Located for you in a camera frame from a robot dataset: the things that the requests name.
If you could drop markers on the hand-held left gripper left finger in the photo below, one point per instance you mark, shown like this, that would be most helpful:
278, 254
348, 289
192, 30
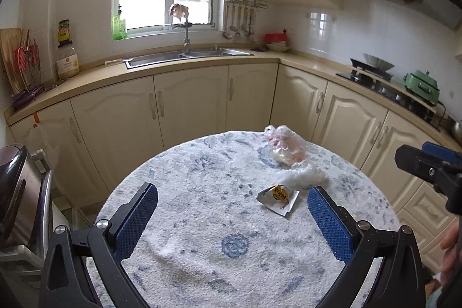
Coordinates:
139, 221

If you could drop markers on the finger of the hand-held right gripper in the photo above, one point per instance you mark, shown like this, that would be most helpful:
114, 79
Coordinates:
408, 156
444, 153

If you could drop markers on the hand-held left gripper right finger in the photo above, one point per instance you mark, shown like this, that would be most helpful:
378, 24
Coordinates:
330, 225

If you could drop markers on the clear plastic film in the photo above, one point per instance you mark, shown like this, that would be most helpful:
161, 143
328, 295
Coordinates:
306, 176

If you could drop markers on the silver yellow snack wrapper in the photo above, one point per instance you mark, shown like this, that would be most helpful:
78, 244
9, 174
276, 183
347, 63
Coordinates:
278, 199

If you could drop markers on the clear bag with food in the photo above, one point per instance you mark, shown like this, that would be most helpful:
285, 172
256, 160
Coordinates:
285, 149

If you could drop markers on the person's right hand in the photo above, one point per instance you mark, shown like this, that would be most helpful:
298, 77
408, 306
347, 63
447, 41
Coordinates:
453, 250

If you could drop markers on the metal pot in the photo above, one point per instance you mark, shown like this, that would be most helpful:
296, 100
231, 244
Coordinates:
455, 129

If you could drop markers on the cream cabinet door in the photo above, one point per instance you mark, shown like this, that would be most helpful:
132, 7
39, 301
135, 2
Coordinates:
252, 95
296, 102
346, 124
408, 127
191, 106
54, 156
115, 127

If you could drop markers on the cream cabinet drawer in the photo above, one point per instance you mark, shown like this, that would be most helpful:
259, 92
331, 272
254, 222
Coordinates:
431, 236
422, 199

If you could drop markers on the green electric pot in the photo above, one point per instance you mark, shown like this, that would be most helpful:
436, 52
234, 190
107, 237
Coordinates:
422, 88

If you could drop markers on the black gas stove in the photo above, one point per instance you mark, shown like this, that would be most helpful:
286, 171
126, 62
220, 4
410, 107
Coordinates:
382, 84

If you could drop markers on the round table with patterned cloth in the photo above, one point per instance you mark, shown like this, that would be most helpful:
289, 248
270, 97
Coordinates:
216, 203

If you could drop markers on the metal wok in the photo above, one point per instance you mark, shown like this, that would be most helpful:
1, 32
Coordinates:
379, 62

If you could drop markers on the black steel appliance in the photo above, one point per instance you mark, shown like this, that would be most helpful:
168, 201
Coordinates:
16, 185

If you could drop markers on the orange tape strip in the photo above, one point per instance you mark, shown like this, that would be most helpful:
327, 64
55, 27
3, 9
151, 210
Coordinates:
36, 120

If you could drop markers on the white utensil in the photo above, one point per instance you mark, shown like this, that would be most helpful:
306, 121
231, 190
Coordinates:
117, 61

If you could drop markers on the stainless steel sink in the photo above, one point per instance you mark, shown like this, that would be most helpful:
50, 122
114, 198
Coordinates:
162, 57

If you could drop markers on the dark purple tray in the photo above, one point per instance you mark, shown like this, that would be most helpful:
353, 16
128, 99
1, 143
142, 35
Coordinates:
25, 97

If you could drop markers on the white bowl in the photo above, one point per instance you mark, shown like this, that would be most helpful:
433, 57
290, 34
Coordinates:
278, 47

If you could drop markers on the clear jar with black lid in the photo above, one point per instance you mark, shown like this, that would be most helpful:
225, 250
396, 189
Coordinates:
68, 64

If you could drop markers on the red container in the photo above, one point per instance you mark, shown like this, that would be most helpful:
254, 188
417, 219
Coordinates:
275, 37

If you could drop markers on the small black object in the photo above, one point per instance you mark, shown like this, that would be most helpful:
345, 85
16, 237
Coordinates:
259, 49

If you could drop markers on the metal faucet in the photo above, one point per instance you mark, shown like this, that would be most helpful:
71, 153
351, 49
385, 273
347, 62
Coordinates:
186, 39

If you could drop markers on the green dish soap bottle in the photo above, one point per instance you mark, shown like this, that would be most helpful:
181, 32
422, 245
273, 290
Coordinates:
119, 27

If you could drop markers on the hanging metal ladle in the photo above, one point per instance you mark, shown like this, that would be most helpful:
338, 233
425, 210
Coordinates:
245, 24
253, 35
235, 28
226, 30

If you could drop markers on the yellow label sauce bottle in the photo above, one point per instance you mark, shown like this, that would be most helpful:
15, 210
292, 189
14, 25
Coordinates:
64, 32

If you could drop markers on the wooden cutting board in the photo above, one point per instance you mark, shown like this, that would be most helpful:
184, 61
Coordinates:
8, 55

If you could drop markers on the brownish rag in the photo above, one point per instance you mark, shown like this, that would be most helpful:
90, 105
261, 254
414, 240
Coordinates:
179, 12

